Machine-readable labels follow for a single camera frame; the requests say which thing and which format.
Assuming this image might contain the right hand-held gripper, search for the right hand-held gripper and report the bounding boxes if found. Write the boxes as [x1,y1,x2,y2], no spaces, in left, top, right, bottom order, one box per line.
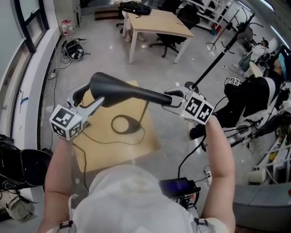
[161,85,214,125]

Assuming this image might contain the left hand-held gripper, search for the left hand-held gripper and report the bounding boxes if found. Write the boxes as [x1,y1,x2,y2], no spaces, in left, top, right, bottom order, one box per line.
[49,83,105,140]

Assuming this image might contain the black desk lamp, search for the black desk lamp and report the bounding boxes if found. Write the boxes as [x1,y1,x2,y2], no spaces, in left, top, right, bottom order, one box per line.
[90,72,173,135]

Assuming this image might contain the person's right forearm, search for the person's right forearm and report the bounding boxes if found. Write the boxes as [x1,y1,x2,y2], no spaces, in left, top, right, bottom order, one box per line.
[201,117,236,233]

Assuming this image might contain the person's left forearm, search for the person's left forearm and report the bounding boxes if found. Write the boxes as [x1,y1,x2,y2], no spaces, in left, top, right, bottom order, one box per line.
[36,136,75,233]

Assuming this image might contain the wooden desk white legs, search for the wooden desk white legs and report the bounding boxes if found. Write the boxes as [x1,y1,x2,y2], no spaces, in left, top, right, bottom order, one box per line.
[122,9,195,64]

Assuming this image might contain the black pole stand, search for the black pole stand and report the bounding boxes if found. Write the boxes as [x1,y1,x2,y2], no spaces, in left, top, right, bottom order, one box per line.
[184,12,256,93]

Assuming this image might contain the open black equipment case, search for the open black equipment case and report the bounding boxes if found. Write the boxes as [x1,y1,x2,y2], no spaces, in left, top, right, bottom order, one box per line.
[60,38,90,62]

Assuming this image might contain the low wooden table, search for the low wooden table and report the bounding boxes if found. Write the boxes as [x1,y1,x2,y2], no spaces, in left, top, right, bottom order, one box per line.
[68,80,162,173]

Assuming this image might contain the black office chair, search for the black office chair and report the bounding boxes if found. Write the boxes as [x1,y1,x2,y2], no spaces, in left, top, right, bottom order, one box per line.
[149,4,201,58]

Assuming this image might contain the wooden coat rack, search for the wooden coat rack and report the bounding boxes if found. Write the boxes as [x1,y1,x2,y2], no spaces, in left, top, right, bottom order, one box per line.
[206,9,239,52]

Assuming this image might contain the clear water jug red cap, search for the clear water jug red cap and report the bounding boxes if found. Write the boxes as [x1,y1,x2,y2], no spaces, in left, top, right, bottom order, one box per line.
[61,20,74,37]

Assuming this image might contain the small black chest monitor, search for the small black chest monitor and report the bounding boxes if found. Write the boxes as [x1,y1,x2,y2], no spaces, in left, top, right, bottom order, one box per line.
[158,177,202,209]

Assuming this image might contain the white locker cabinet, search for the white locker cabinet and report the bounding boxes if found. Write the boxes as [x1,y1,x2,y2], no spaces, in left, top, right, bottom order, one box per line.
[72,0,82,28]

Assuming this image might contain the brown wooden step platform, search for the brown wooden step platform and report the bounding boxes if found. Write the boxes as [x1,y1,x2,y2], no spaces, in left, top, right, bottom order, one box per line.
[94,6,120,21]

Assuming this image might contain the white shelving unit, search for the white shelving unit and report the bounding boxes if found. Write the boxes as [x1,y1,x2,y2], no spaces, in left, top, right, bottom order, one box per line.
[197,0,235,30]

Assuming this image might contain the black bag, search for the black bag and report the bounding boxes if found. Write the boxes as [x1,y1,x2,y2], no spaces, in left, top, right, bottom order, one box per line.
[118,1,152,15]

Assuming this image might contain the person's white shirt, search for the person's white shirt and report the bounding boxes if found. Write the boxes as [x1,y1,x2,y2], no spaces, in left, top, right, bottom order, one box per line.
[68,165,201,233]

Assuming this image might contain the cream cylinder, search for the cream cylinder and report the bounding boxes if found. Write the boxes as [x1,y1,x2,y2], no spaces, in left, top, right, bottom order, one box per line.
[249,169,266,184]

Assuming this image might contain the white metal shelf rack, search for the white metal shelf rack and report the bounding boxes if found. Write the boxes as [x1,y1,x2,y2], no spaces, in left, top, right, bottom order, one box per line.
[253,134,291,185]

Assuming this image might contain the beige fabric bag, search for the beige fabric bag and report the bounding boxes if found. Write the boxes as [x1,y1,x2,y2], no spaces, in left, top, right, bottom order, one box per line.
[4,194,38,221]

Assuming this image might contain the grey cabinet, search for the grey cabinet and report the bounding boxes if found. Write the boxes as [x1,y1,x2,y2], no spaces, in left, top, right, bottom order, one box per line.
[233,183,291,230]

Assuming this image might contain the blue handled tool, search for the blue handled tool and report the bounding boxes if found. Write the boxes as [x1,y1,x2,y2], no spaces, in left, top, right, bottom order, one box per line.
[20,90,29,106]

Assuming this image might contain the black window frame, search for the black window frame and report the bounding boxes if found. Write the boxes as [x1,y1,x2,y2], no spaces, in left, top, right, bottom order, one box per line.
[13,0,50,53]

